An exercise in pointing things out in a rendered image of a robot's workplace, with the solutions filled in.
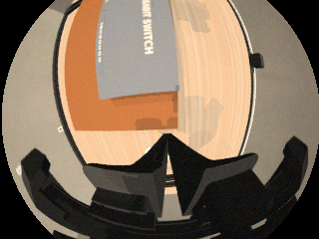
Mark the cream plastic wedge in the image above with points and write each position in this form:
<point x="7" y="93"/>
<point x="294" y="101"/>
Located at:
<point x="148" y="148"/>

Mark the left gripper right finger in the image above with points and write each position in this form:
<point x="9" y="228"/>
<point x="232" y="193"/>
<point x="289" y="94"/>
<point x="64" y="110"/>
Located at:
<point x="193" y="171"/>

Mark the brown wooden stand with white legs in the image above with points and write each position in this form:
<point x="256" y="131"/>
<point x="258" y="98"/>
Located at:
<point x="88" y="113"/>

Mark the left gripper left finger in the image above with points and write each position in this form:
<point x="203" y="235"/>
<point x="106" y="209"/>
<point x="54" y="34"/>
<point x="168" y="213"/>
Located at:
<point x="144" y="177"/>

